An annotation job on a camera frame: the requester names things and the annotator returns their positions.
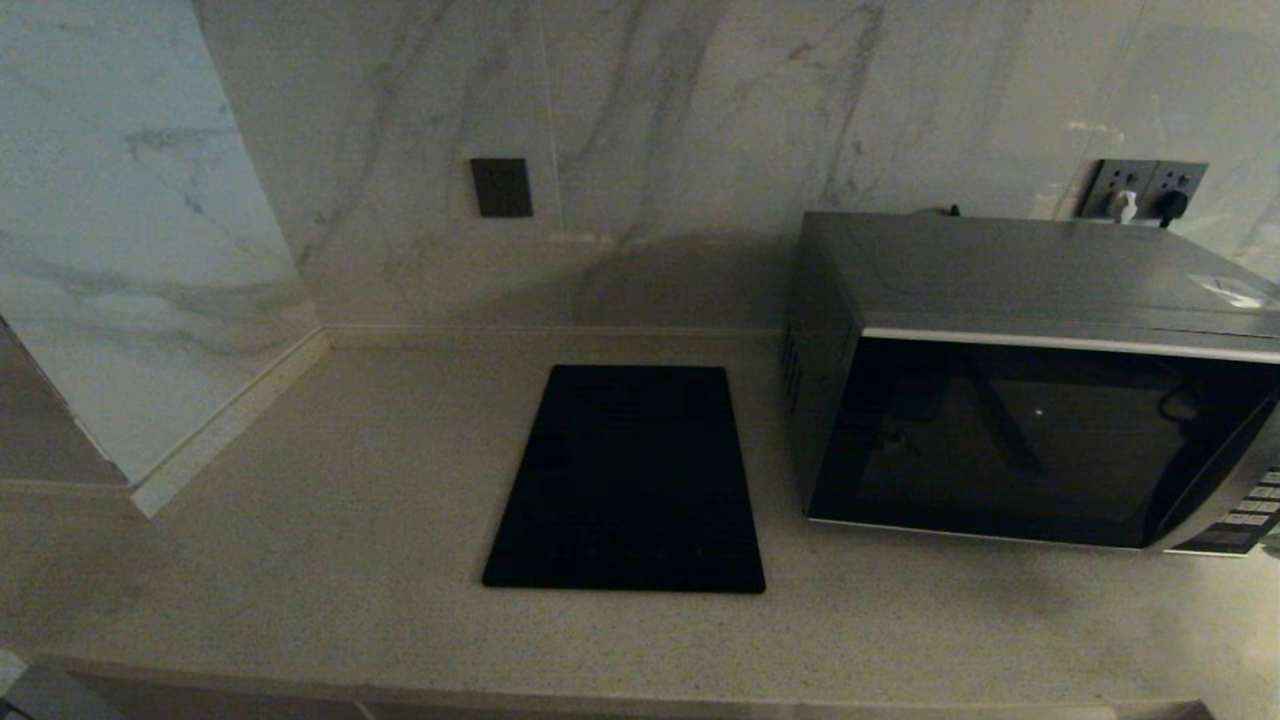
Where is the black glass microwave door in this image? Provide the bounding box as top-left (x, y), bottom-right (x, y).
top-left (808, 328), bottom-right (1280, 551)

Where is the silver microwave oven housing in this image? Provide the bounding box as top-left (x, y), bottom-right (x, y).
top-left (785, 212), bottom-right (1280, 557)

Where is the black glass induction cooktop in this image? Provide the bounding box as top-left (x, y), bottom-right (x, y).
top-left (482, 366), bottom-right (767, 595)

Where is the white cabinet door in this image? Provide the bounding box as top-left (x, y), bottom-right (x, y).
top-left (0, 660), bottom-right (126, 720)

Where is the dark grey wall socket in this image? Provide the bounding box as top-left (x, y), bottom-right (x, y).
top-left (1146, 163), bottom-right (1209, 223)
top-left (471, 158), bottom-right (534, 219)
top-left (1078, 160), bottom-right (1151, 223)

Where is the black power cord with plug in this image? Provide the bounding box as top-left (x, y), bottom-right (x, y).
top-left (905, 190), bottom-right (1189, 231)

